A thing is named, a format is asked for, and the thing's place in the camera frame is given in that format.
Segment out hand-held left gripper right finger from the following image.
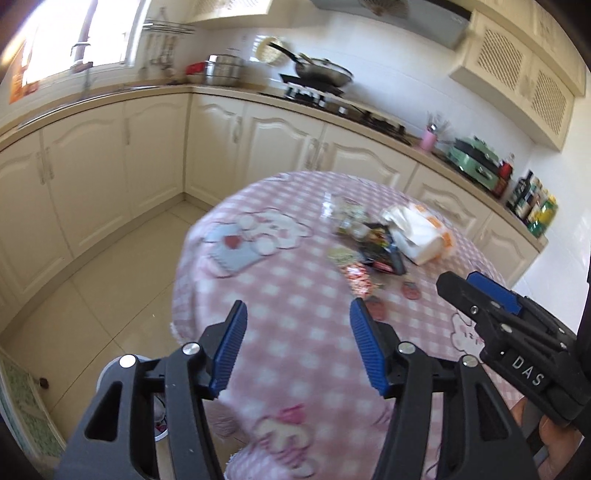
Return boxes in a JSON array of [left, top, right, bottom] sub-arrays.
[[349, 298, 541, 480]]

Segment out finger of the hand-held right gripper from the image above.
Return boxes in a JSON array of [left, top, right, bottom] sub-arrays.
[[466, 271, 574, 348], [436, 271, 519, 357]]

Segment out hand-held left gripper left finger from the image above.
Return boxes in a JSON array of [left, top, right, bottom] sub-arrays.
[[54, 300, 249, 480]]

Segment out red white snack wrapper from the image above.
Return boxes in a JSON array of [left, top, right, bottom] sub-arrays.
[[344, 261, 378, 297]]

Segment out blue plastic bin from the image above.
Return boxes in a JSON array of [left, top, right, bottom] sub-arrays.
[[95, 354, 171, 439]]

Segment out person's right hand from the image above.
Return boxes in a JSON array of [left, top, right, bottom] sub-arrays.
[[512, 399, 583, 480]]

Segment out white orange printed bag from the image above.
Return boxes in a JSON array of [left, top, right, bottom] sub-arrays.
[[381, 203, 455, 267]]

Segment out round table with pink cloth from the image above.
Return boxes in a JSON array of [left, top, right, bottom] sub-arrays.
[[172, 171, 525, 480]]

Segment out dark snack wrapper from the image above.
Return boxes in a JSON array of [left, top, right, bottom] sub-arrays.
[[359, 223, 407, 277]]

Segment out brown sauce bottle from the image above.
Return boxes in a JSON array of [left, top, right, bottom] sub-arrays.
[[521, 174, 544, 223]]

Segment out dark glass bottle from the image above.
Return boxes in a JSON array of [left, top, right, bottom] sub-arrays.
[[505, 170, 532, 217]]

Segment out green electric cooker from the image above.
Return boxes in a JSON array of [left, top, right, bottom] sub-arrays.
[[444, 136, 504, 191]]

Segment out clear plastic wrapper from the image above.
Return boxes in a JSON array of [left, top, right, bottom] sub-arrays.
[[322, 191, 369, 237]]

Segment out black gas stove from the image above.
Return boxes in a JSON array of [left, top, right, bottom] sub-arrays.
[[259, 83, 414, 142]]

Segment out green patterned floor mat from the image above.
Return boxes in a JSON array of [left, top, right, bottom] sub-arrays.
[[0, 346, 66, 464]]

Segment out large lattice door cabinet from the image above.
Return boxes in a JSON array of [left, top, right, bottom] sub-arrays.
[[450, 9, 576, 151]]

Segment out cream base cabinets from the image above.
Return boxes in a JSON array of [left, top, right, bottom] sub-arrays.
[[0, 90, 550, 328]]

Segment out wok with lid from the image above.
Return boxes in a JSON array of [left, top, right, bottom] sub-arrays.
[[269, 42, 355, 90]]

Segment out cream upper cabinets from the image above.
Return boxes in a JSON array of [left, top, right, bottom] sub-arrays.
[[475, 0, 591, 99]]

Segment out range hood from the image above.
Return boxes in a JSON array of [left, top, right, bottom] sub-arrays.
[[310, 0, 472, 49]]

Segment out steel steamer pot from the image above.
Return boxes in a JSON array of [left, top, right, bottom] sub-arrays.
[[203, 54, 245, 88]]

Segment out steel sink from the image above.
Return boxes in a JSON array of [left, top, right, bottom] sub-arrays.
[[18, 82, 158, 131]]

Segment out steel ladle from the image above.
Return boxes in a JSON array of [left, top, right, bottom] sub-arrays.
[[165, 33, 182, 78]]

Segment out cream round colander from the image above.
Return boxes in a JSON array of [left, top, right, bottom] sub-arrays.
[[256, 37, 290, 64]]

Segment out steel faucet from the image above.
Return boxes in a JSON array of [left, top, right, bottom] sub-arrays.
[[69, 41, 94, 101]]

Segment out orange bottle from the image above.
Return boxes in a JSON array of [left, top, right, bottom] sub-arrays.
[[9, 46, 41, 105]]

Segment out kitchen window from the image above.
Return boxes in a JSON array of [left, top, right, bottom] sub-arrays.
[[9, 0, 145, 80]]

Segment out steel utensil wall rack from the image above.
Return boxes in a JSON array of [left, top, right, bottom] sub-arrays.
[[142, 7, 197, 36]]

